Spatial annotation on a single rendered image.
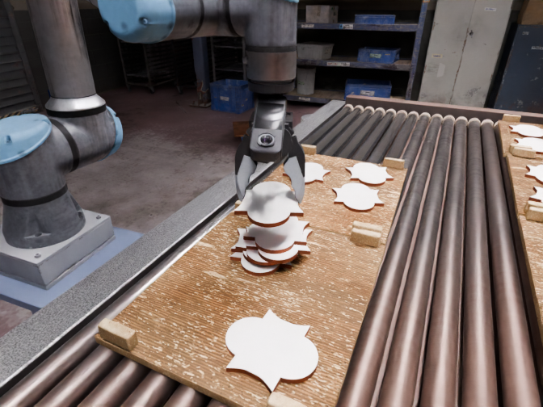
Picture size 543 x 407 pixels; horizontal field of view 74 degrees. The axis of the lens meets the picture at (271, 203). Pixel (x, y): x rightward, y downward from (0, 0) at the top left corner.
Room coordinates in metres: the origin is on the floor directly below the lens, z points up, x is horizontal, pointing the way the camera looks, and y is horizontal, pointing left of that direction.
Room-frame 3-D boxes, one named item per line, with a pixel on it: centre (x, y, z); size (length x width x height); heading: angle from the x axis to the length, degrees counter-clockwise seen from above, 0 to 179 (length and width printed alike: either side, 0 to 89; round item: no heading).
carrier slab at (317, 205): (0.85, -0.15, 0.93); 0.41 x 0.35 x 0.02; 156
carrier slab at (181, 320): (0.48, 0.02, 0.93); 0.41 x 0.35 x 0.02; 155
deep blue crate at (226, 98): (5.19, 0.55, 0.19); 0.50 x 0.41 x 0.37; 62
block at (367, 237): (0.60, -0.19, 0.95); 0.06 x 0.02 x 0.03; 65
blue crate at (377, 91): (5.27, -1.36, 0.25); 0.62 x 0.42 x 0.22; 77
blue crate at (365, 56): (5.25, -1.45, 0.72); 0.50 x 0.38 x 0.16; 62
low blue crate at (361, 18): (5.24, -1.33, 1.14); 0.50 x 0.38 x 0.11; 78
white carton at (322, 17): (5.55, -0.69, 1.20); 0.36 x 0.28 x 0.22; 57
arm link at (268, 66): (0.58, 0.00, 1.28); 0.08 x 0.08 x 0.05
